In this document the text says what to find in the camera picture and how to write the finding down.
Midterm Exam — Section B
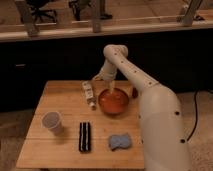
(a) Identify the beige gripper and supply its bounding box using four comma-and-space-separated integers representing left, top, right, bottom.
92, 60, 117, 94

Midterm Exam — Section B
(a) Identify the clear plastic bottle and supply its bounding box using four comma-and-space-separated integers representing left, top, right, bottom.
82, 81, 96, 110

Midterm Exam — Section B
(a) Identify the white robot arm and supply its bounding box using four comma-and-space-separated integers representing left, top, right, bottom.
95, 44, 193, 171

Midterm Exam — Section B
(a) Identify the orange ceramic bowl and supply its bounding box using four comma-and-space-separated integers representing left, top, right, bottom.
98, 88, 129, 115

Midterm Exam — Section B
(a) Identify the small red object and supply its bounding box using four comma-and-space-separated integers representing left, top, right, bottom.
132, 87, 138, 99

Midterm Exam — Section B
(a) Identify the black white striped block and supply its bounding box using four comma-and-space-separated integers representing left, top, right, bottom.
79, 122, 91, 152

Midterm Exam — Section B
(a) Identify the blue sponge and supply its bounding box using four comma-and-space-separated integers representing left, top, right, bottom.
108, 134, 132, 150

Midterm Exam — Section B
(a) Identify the grey plastic cup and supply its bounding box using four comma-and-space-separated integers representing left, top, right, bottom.
42, 111, 63, 135

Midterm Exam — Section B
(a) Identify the wooden railing beam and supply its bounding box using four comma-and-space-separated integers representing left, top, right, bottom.
0, 20, 213, 42

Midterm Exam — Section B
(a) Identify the black office chair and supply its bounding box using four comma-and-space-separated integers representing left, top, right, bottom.
26, 0, 57, 22

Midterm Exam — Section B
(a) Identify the black cable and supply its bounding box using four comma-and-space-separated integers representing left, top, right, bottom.
186, 89, 200, 142

